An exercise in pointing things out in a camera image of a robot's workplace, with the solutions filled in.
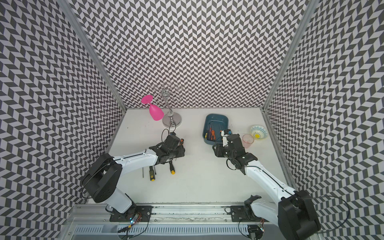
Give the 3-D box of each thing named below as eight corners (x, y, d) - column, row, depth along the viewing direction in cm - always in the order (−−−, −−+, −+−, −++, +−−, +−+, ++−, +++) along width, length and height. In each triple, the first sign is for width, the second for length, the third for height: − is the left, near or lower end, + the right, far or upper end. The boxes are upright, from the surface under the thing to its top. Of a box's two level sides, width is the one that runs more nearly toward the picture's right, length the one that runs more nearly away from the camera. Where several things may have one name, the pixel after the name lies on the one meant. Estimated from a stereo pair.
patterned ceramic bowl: (250, 140, 102) (252, 135, 98) (247, 129, 108) (249, 124, 103) (266, 140, 102) (269, 135, 98) (262, 129, 108) (265, 124, 103)
